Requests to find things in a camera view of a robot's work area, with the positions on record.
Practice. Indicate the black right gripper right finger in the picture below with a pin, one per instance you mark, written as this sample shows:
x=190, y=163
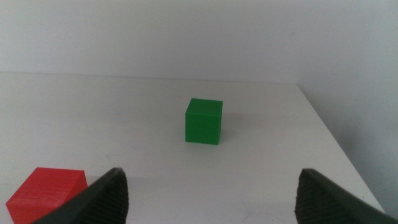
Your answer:
x=320, y=202

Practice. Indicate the green cube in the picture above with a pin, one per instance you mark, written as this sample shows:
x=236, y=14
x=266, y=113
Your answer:
x=203, y=124

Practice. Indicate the red cube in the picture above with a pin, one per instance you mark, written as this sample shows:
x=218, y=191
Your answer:
x=40, y=193

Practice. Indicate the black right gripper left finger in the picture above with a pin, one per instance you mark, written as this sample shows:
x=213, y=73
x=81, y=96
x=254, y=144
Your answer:
x=102, y=202

